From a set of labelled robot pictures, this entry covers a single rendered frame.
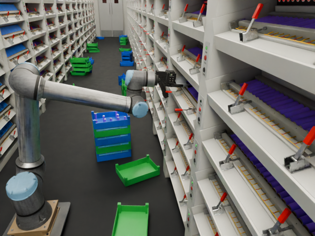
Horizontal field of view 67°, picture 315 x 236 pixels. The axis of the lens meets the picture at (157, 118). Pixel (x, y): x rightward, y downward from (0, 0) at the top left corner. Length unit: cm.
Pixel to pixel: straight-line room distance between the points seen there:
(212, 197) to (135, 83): 72
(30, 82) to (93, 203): 96
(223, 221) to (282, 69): 59
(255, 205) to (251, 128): 21
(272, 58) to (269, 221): 39
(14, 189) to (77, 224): 46
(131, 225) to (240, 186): 99
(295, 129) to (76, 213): 146
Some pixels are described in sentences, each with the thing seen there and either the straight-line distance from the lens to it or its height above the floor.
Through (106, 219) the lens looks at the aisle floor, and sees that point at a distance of 168.
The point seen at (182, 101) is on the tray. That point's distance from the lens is 133.
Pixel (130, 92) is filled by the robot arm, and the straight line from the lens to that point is 137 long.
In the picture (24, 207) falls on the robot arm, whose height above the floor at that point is 27.
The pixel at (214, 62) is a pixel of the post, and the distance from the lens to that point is 86.
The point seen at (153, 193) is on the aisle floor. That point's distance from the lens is 182.
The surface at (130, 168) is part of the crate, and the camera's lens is 204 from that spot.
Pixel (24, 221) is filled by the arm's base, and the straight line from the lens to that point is 158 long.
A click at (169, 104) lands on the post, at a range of 163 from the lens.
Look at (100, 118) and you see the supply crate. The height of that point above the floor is 32.
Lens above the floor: 124
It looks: 25 degrees down
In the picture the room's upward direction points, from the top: 1 degrees clockwise
